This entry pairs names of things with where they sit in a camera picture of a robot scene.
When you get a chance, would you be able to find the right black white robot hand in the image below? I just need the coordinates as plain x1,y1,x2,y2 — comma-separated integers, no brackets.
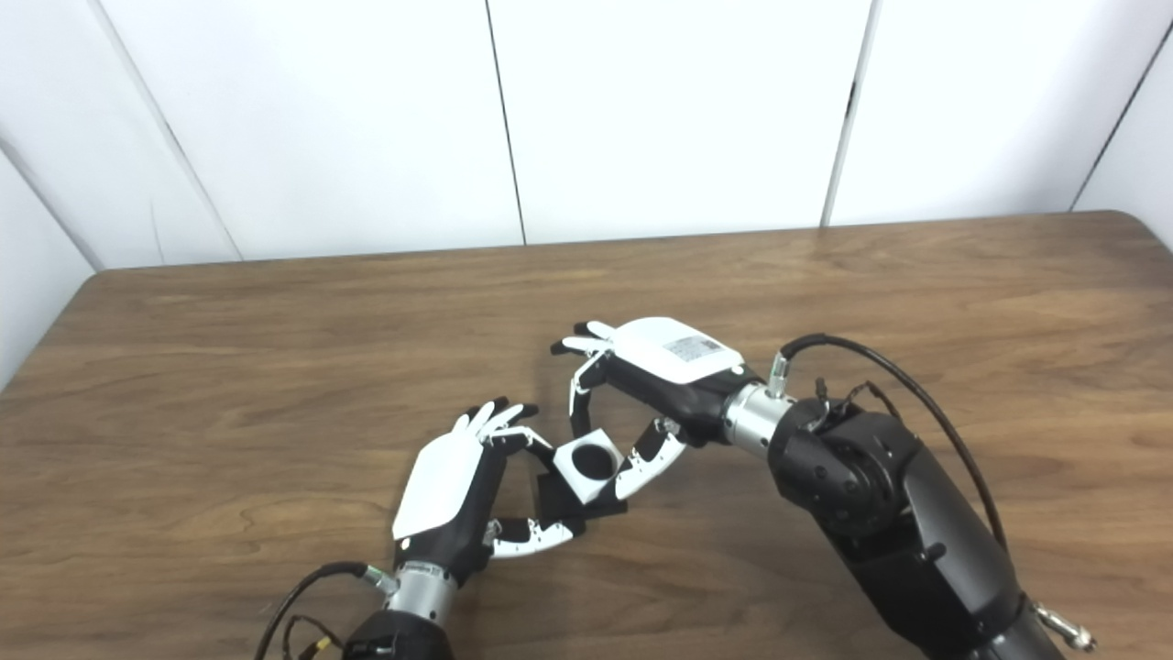
549,316,767,502

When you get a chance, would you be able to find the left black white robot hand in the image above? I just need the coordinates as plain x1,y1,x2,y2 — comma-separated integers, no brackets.
391,396,588,587

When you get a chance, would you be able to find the black peg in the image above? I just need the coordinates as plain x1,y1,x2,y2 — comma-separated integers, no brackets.
535,444,634,523

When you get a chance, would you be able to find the white square piece with hole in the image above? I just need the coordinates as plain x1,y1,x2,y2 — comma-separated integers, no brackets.
553,426,627,506

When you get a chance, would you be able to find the thin right wrist wire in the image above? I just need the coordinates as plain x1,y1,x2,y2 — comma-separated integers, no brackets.
815,377,904,424

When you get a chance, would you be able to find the thin wrist wire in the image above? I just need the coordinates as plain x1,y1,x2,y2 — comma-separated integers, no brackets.
281,613,345,660
815,377,904,424

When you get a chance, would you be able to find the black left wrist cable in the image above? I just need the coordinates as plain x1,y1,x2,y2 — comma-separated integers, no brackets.
254,560,400,660

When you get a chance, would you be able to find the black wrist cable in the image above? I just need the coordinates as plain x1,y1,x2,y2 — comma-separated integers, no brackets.
767,333,1010,553
254,560,400,660

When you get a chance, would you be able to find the thin left wrist wire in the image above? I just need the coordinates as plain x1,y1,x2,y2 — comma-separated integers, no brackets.
281,613,345,660

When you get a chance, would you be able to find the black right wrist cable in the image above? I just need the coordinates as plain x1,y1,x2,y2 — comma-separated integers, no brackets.
767,333,1010,553

